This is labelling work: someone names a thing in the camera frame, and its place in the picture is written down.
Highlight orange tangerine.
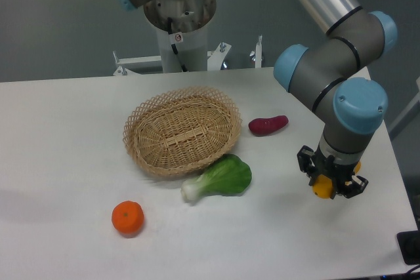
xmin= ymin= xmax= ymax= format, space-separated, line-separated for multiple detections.
xmin=112 ymin=201 xmax=144 ymax=235

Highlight black device at table edge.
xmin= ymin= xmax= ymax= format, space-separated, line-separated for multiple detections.
xmin=396 ymin=230 xmax=419 ymax=265

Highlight black cable on pedestal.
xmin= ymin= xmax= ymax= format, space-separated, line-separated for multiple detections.
xmin=166 ymin=16 xmax=189 ymax=73

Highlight yellow mango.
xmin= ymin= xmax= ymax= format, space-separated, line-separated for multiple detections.
xmin=312 ymin=161 xmax=362 ymax=199

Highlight woven wicker basket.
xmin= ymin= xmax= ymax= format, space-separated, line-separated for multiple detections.
xmin=123 ymin=87 xmax=242 ymax=178

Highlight green bok choy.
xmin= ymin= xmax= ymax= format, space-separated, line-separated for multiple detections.
xmin=180 ymin=154 xmax=252 ymax=203

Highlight purple sweet potato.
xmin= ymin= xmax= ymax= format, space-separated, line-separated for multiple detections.
xmin=248 ymin=115 xmax=289 ymax=136

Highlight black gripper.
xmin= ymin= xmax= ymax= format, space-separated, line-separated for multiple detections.
xmin=297 ymin=146 xmax=369 ymax=199

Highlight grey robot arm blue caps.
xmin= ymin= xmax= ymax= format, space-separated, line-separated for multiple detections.
xmin=119 ymin=0 xmax=398 ymax=199

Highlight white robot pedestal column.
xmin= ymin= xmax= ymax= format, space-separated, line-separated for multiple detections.
xmin=156 ymin=27 xmax=207 ymax=73

